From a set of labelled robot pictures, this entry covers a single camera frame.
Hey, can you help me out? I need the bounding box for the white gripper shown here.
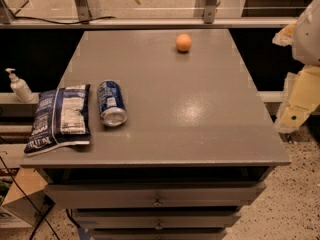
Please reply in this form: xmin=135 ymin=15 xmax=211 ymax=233
xmin=272 ymin=0 xmax=320 ymax=133

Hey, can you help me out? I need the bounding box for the blue pepsi can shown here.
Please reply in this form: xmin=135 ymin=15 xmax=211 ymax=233
xmin=97 ymin=80 xmax=127 ymax=127

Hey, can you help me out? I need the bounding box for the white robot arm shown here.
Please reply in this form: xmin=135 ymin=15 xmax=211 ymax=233
xmin=272 ymin=0 xmax=320 ymax=134

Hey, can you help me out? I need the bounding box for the grey drawer cabinet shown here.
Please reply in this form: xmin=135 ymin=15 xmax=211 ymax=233
xmin=24 ymin=30 xmax=290 ymax=240

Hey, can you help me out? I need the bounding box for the orange fruit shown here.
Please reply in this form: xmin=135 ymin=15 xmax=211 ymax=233
xmin=176 ymin=34 xmax=192 ymax=52

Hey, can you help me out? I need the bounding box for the blue chip bag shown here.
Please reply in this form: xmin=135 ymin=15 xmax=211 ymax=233
xmin=24 ymin=84 xmax=91 ymax=156

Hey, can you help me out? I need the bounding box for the white pump bottle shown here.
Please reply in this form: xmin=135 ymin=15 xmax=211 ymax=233
xmin=6 ymin=68 xmax=34 ymax=103

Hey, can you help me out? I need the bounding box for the cardboard box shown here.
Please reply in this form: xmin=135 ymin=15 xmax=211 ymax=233
xmin=0 ymin=168 xmax=47 ymax=229

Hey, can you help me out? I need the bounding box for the metal frame post right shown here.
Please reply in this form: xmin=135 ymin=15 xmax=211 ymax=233
xmin=194 ymin=0 xmax=218 ymax=24

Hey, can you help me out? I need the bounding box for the black cable on shelf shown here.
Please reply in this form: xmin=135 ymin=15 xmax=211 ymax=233
xmin=9 ymin=0 xmax=116 ymax=26

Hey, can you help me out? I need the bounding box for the black floor cable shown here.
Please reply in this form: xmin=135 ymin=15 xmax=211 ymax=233
xmin=0 ymin=155 xmax=62 ymax=240

